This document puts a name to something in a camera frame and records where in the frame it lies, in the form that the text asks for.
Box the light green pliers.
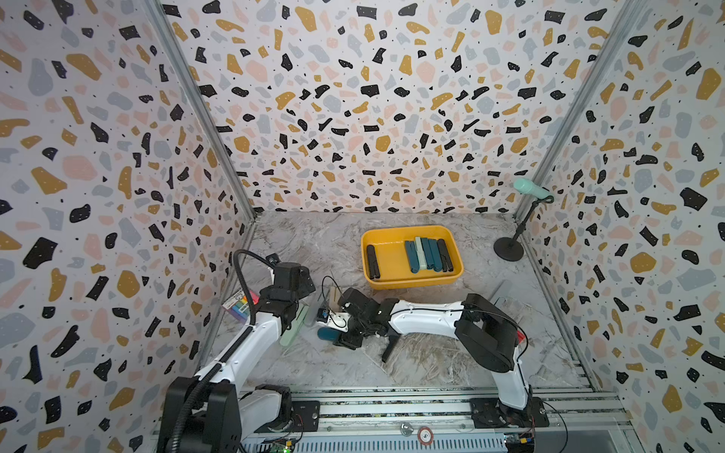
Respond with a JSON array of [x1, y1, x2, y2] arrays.
[[317, 313, 350, 332], [415, 237, 428, 271]]

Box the beige pliers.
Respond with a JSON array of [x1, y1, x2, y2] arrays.
[[328, 286, 342, 313]]

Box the yellow storage box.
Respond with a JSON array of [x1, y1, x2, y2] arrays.
[[361, 225, 464, 290]]

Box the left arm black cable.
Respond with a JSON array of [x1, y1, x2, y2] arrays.
[[163, 248, 279, 453]]

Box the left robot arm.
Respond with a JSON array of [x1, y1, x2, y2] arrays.
[[157, 262, 315, 452]]

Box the pale green pliers far left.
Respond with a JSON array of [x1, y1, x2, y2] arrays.
[[279, 304, 309, 347]]

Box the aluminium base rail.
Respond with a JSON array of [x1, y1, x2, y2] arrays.
[[242, 387, 644, 452]]

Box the highlighter pen pack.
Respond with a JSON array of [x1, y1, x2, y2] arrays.
[[222, 289, 250, 323]]

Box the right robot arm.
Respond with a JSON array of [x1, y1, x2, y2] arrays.
[[336, 288, 531, 411]]

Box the open light green pliers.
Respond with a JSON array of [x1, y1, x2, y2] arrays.
[[317, 313, 350, 332]]

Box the open black pliers centre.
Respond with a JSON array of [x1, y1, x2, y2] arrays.
[[381, 334, 401, 364]]

